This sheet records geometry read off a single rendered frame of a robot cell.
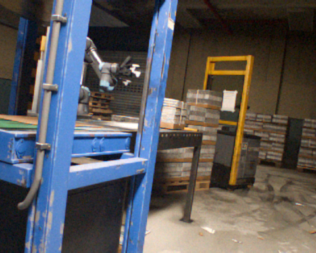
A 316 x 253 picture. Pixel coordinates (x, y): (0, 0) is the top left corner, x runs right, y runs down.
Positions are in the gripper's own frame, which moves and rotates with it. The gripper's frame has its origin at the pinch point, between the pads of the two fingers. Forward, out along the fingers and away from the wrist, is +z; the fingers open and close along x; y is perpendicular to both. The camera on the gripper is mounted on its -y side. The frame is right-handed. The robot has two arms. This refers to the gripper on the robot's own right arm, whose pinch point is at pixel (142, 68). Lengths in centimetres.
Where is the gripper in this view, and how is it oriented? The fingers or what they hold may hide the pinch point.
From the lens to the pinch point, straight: 249.2
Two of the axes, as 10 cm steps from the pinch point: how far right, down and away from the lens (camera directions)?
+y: -1.7, 9.8, -0.8
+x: -2.3, -1.2, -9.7
